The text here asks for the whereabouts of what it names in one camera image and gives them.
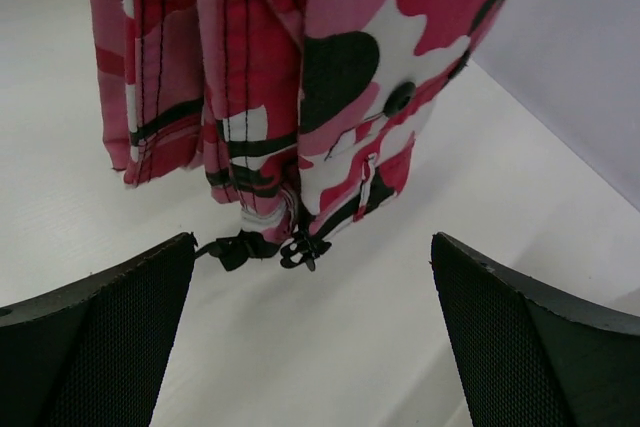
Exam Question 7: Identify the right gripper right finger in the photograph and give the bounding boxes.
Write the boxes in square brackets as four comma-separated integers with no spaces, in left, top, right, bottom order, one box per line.
[431,233,639,426]

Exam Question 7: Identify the pink camouflage trousers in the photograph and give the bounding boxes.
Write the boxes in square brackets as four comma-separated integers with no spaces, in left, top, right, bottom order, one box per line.
[89,0,507,271]

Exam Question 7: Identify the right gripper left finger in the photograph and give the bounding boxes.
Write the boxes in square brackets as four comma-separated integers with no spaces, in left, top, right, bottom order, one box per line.
[1,233,195,426]

